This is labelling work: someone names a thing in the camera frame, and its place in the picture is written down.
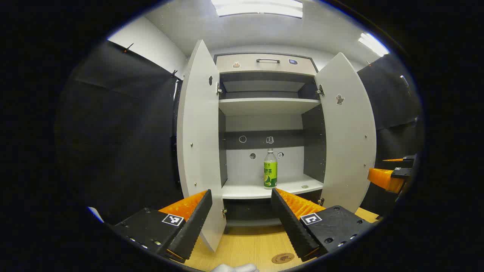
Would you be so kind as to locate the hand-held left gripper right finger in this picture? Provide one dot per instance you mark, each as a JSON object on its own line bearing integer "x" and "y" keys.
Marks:
{"x": 291, "y": 223}

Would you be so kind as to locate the light grey cabinet door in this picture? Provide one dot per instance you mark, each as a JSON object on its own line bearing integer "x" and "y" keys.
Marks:
{"x": 198, "y": 132}
{"x": 348, "y": 143}

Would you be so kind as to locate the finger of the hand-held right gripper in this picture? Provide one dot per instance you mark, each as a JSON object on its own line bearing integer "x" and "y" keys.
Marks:
{"x": 409, "y": 161}
{"x": 383, "y": 178}

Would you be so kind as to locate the black backdrop cloth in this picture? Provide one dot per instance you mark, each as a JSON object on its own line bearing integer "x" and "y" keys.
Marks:
{"x": 121, "y": 132}

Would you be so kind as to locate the round brown coaster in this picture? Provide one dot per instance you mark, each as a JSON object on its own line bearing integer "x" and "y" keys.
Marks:
{"x": 283, "y": 258}

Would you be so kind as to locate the small ceiling light panel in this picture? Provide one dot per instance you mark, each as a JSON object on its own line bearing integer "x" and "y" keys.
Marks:
{"x": 373, "y": 44}

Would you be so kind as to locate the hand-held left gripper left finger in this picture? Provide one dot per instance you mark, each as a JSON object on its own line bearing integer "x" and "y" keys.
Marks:
{"x": 189, "y": 226}

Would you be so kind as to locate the large ceiling light panel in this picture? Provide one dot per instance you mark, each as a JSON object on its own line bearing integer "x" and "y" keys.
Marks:
{"x": 257, "y": 7}

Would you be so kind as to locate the green label drink bottle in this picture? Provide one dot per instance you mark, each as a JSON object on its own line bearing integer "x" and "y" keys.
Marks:
{"x": 270, "y": 173}

